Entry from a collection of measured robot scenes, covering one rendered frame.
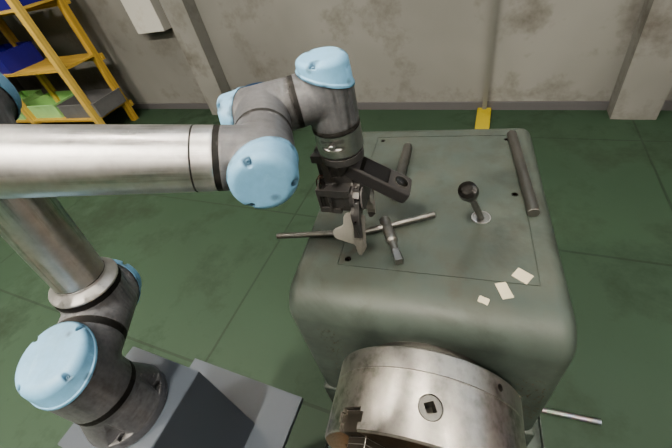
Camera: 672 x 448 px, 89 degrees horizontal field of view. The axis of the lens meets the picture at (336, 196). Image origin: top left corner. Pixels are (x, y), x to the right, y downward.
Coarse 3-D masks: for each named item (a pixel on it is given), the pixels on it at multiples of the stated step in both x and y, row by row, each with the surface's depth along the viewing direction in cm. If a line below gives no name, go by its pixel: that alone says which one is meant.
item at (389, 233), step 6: (384, 216) 71; (384, 222) 69; (390, 222) 70; (384, 228) 68; (390, 228) 68; (384, 234) 68; (390, 234) 67; (390, 240) 66; (396, 240) 67; (390, 246) 65; (396, 246) 65; (396, 252) 64; (396, 258) 63; (396, 264) 63
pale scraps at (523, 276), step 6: (516, 270) 58; (522, 270) 58; (516, 276) 57; (522, 276) 57; (528, 276) 57; (504, 282) 57; (498, 288) 56; (504, 288) 56; (504, 294) 55; (510, 294) 55; (480, 300) 55; (486, 300) 55
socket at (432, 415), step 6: (426, 396) 48; (432, 396) 48; (420, 402) 48; (426, 402) 48; (432, 402) 48; (438, 402) 48; (420, 408) 47; (426, 408) 50; (432, 408) 49; (438, 408) 47; (420, 414) 47; (426, 414) 47; (432, 414) 47; (438, 414) 47; (432, 420) 46
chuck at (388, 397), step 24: (360, 384) 54; (384, 384) 51; (408, 384) 50; (432, 384) 49; (456, 384) 49; (336, 408) 56; (360, 408) 51; (384, 408) 49; (408, 408) 48; (456, 408) 47; (480, 408) 48; (504, 408) 50; (336, 432) 52; (360, 432) 49; (384, 432) 46; (408, 432) 46; (432, 432) 45; (456, 432) 45; (480, 432) 46; (504, 432) 48
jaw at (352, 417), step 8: (344, 416) 53; (352, 416) 52; (360, 416) 51; (344, 424) 52; (352, 424) 51; (344, 432) 51; (352, 432) 50; (352, 440) 51; (360, 440) 50; (368, 440) 49
